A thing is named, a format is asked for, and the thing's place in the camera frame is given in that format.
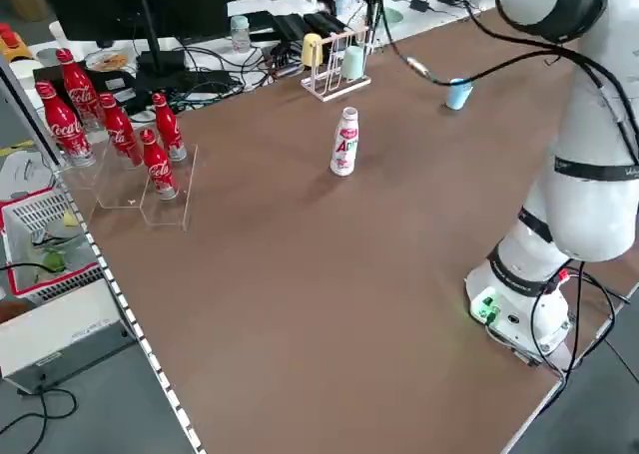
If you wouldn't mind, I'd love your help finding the light blue ceramic cup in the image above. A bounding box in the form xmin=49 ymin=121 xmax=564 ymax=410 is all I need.
xmin=444 ymin=78 xmax=475 ymax=112

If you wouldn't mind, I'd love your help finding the white juice bottle red label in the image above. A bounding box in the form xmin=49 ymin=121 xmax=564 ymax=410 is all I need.
xmin=328 ymin=106 xmax=362 ymax=179

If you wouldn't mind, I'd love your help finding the pale yellow cup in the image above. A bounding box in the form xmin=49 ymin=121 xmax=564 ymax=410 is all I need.
xmin=301 ymin=32 xmax=322 ymax=68

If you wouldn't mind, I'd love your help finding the mint green cup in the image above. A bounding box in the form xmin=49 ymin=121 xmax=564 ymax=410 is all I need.
xmin=340 ymin=45 xmax=366 ymax=81

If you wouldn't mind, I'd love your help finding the clear water bottle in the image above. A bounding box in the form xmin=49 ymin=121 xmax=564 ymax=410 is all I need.
xmin=230 ymin=15 xmax=252 ymax=54

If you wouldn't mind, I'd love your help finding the red cola bottle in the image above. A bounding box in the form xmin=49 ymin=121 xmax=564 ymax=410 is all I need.
xmin=139 ymin=129 xmax=180 ymax=202
xmin=151 ymin=92 xmax=188 ymax=163
xmin=97 ymin=92 xmax=145 ymax=169
xmin=34 ymin=81 xmax=97 ymax=169
xmin=54 ymin=48 xmax=102 ymax=132

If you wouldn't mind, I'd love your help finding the clear acrylic bottle shelf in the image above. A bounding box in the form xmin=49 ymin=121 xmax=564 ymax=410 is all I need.
xmin=60 ymin=124 xmax=200 ymax=232

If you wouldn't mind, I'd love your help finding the black power supply box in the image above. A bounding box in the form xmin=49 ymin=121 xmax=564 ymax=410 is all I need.
xmin=303 ymin=9 xmax=351 ymax=37
xmin=272 ymin=13 xmax=309 ymax=44

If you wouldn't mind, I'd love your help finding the mint green bowl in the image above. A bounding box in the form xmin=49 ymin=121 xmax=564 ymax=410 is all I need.
xmin=380 ymin=6 xmax=405 ymax=35

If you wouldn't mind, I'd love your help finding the black monitor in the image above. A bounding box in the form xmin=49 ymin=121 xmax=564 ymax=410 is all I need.
xmin=37 ymin=0 xmax=231 ymax=74

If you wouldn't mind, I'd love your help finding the white plate with snacks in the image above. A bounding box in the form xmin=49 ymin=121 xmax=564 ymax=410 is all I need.
xmin=83 ymin=49 xmax=133 ymax=73

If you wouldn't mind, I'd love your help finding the white basket red trim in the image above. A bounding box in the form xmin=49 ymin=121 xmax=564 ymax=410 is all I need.
xmin=0 ymin=186 xmax=107 ymax=304

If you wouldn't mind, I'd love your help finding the grey metal box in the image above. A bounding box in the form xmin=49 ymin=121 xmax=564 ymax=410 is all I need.
xmin=0 ymin=286 xmax=137 ymax=396

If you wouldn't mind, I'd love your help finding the aluminium frame post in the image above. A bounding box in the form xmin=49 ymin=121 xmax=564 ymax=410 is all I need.
xmin=365 ymin=0 xmax=389 ymax=52

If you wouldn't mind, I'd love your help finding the white wire cup rack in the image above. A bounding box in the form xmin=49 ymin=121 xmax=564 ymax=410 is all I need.
xmin=300 ymin=25 xmax=372 ymax=104

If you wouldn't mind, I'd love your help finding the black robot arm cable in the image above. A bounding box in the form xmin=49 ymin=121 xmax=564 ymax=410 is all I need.
xmin=366 ymin=0 xmax=639 ymax=380

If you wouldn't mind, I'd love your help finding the aluminium table edge rail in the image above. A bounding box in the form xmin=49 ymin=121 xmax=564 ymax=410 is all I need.
xmin=58 ymin=172 xmax=207 ymax=454

